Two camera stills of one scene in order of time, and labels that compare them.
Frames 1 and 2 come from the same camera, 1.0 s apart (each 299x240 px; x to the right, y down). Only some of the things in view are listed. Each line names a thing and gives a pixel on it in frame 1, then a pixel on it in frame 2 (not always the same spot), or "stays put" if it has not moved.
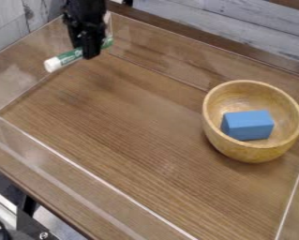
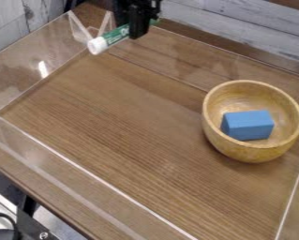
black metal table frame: [30, 228] stays put
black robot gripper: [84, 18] → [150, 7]
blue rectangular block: [247, 125] stays put
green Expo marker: [54, 64] → [100, 43]
